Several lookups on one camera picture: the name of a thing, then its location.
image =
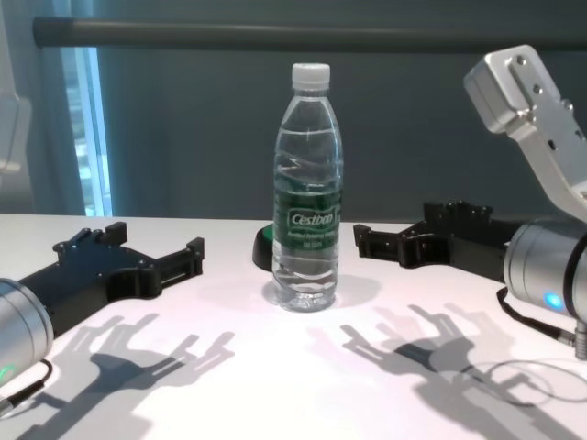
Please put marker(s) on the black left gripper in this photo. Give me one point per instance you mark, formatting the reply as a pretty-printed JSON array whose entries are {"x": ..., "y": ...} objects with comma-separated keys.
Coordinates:
[{"x": 91, "y": 275}]

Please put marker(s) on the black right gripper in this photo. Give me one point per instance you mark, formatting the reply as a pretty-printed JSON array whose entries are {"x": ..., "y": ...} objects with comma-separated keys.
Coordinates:
[{"x": 472, "y": 247}]

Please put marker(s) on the clear Cestbon water bottle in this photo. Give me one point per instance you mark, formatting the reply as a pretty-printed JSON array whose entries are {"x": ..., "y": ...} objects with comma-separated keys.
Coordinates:
[{"x": 307, "y": 238}]

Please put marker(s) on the green button on black base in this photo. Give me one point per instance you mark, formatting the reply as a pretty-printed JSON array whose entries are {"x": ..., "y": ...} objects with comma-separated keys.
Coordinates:
[{"x": 263, "y": 249}]

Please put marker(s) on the blue lit window strip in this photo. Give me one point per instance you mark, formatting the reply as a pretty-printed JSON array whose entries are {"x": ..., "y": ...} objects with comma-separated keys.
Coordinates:
[{"x": 89, "y": 137}]

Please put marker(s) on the grey horizontal rail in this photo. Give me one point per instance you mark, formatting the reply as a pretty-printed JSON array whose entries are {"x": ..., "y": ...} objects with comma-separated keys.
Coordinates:
[{"x": 183, "y": 34}]

